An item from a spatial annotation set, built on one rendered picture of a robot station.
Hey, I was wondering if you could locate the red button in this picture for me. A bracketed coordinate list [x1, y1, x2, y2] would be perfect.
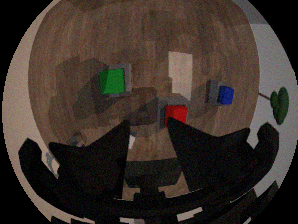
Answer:
[157, 96, 190, 128]

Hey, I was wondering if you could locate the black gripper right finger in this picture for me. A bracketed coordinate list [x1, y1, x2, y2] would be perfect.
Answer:
[166, 117, 250, 192]

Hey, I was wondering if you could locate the blue button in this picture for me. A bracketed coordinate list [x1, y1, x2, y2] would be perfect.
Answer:
[209, 79, 234, 107]

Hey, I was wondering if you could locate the green button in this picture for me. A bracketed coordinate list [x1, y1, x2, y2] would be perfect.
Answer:
[97, 63, 132, 99]

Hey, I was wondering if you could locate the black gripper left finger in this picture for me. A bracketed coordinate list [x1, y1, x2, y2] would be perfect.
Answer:
[48, 120, 130, 200]

